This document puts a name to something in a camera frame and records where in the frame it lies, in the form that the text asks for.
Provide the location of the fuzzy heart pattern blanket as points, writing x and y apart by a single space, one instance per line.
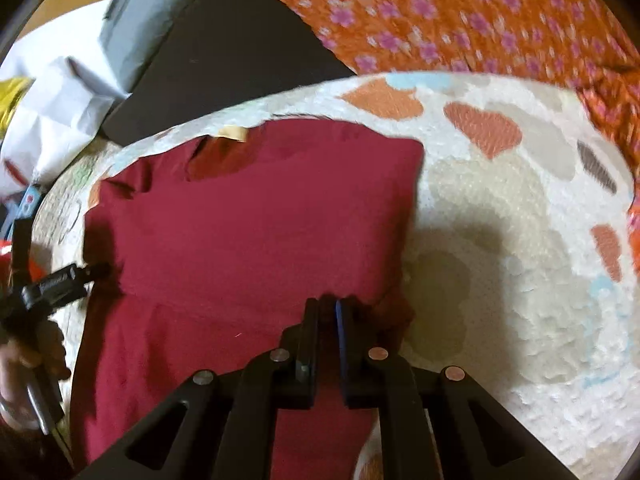
510 240

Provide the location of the yellow packet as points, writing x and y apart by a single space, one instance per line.
12 102

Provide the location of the grey cloth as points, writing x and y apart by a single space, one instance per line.
145 20

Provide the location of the black flat cushion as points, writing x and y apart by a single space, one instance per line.
225 50

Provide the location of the orange floral bedsheet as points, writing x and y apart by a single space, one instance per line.
450 15

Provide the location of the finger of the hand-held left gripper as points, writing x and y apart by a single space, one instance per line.
62 281
21 250

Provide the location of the person's left hand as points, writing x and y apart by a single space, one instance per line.
47 350

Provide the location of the blue printed box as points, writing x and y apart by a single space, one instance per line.
27 202

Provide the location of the white plastic bag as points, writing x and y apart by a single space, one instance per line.
55 105

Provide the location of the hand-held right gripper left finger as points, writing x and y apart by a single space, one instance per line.
311 340

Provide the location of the dark red shirt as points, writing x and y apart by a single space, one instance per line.
240 230

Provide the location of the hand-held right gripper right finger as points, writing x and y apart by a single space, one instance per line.
344 330

